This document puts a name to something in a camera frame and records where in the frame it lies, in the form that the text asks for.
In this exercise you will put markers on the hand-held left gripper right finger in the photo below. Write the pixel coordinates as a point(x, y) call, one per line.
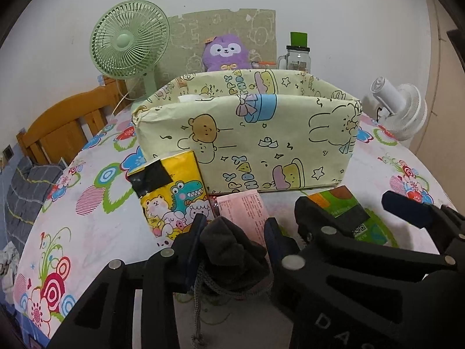
point(274, 238)

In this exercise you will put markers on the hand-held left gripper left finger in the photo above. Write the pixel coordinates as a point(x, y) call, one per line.
point(190, 251)

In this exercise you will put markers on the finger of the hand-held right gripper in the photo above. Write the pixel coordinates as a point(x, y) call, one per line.
point(403, 205)
point(316, 214)

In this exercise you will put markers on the green packet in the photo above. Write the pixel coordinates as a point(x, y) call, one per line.
point(379, 231)

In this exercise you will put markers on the pink packet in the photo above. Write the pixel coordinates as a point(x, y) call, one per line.
point(243, 207)

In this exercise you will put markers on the yellow cartoon tissue packet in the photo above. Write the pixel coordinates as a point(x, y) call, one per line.
point(167, 196)

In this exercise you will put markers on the cartoon paper box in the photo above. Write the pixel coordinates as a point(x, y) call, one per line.
point(290, 145)

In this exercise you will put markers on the white standing fan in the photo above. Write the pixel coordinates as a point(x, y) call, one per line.
point(403, 109)

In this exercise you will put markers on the beige door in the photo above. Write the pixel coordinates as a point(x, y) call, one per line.
point(448, 98)

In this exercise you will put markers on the small jar with orange lid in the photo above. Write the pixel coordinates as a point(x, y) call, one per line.
point(268, 63)

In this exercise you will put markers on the glass jar with green lid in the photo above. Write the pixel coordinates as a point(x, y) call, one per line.
point(298, 56)

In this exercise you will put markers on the grey plaid blanket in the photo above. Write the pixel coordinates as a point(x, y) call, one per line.
point(25, 196)

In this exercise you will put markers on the crumpled white cloth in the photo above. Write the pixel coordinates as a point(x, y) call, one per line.
point(7, 261)

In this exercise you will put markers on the purple plush toy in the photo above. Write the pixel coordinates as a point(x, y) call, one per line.
point(225, 52)

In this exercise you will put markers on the patterned cardboard sheet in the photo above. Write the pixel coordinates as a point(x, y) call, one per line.
point(189, 36)

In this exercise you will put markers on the green desk fan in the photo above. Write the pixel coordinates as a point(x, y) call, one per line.
point(129, 40)

